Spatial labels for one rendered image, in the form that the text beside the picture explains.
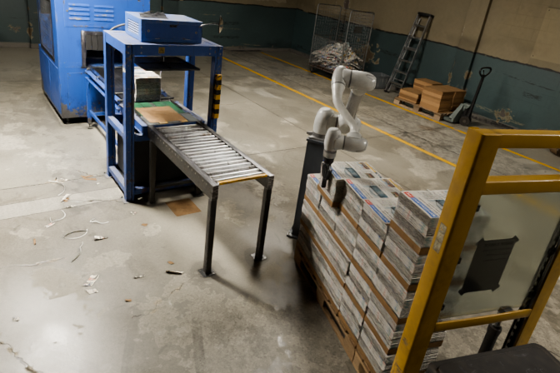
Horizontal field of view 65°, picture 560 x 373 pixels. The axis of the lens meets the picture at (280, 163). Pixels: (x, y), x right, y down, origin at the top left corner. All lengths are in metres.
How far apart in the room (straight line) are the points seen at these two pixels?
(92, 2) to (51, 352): 4.43
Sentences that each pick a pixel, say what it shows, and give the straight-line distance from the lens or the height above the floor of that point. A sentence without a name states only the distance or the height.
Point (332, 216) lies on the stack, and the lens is 3.22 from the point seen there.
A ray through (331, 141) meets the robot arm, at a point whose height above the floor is 1.30.
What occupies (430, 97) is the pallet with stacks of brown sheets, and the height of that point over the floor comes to 0.38.
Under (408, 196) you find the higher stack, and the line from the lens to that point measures 2.45.
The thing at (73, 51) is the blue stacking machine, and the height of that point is 1.00.
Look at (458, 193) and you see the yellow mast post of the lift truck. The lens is 1.84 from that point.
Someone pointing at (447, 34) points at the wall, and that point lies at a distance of 10.61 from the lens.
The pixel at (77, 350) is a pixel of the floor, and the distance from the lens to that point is 3.21.
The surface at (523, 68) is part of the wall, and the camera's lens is 9.73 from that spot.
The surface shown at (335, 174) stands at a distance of 3.09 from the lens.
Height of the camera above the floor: 2.29
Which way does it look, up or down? 23 degrees down
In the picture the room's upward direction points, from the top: 8 degrees clockwise
